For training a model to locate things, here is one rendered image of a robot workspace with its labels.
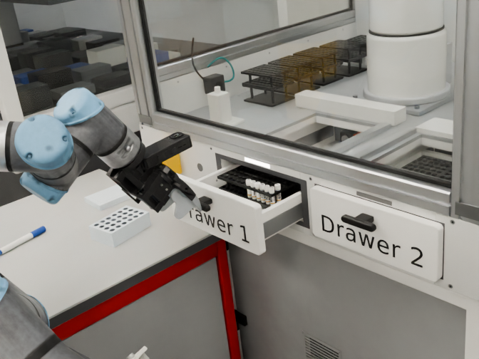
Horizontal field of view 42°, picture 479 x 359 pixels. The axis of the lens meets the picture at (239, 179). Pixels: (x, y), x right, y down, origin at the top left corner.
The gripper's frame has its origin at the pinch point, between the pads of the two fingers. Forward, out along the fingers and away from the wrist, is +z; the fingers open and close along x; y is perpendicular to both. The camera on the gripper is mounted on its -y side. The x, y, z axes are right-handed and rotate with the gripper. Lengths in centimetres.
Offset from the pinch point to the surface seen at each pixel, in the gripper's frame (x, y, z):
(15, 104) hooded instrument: -80, -4, -8
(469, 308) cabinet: 51, -8, 22
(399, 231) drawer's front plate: 38.3, -12.7, 11.1
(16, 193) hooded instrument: -107, 15, 23
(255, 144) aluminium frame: 0.4, -18.8, 5.1
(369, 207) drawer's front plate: 31.8, -14.4, 8.7
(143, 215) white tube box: -25.2, 4.8, 11.1
